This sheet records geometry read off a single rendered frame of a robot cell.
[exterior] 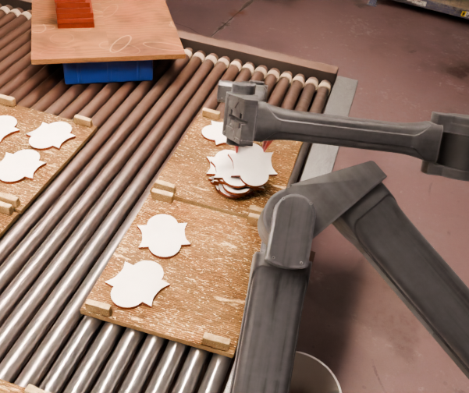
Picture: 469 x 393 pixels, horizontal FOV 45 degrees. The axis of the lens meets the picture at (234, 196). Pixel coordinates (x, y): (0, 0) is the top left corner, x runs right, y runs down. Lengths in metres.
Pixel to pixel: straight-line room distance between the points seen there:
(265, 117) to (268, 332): 0.46
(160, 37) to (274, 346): 1.65
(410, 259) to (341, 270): 2.14
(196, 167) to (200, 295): 0.47
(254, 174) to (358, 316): 1.21
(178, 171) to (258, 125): 0.72
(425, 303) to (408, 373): 1.90
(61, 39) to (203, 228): 0.92
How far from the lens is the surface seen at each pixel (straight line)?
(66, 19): 2.13
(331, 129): 0.94
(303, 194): 0.55
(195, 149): 1.71
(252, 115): 0.93
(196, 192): 1.56
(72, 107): 1.93
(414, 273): 0.59
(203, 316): 1.28
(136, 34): 2.10
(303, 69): 2.20
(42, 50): 2.01
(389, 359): 2.49
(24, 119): 1.86
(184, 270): 1.36
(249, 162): 1.54
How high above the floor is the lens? 1.97
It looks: 42 degrees down
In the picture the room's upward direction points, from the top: 7 degrees clockwise
